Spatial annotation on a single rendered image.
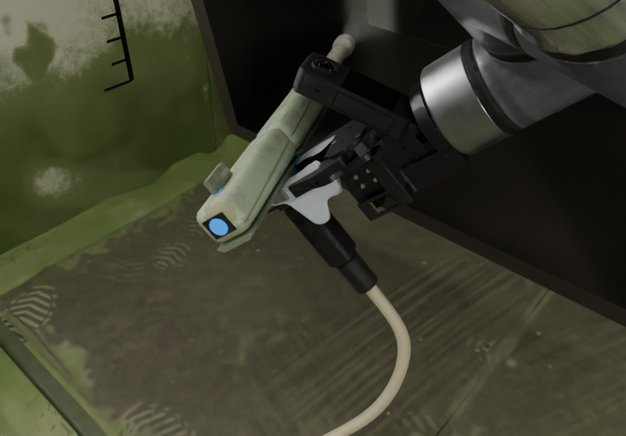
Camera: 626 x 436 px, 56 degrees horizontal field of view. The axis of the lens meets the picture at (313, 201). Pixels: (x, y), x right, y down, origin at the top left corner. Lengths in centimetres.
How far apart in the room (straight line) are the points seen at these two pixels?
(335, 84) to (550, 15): 31
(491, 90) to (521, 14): 23
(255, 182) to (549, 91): 27
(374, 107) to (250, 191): 14
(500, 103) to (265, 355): 74
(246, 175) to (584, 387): 78
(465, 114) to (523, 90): 5
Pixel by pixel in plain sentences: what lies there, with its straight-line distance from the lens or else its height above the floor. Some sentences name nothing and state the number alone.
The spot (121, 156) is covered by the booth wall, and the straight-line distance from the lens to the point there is 144.
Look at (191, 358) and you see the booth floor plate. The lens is 112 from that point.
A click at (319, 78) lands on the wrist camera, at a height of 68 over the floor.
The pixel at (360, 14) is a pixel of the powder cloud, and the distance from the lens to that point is 100.
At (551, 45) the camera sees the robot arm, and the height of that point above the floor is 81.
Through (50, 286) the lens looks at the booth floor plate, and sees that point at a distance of 134.
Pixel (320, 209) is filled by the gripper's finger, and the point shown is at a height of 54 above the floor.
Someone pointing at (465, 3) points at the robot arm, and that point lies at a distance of 40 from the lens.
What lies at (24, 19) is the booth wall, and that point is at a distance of 124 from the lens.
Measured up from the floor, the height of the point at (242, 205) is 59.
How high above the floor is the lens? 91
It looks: 37 degrees down
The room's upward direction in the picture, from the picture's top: straight up
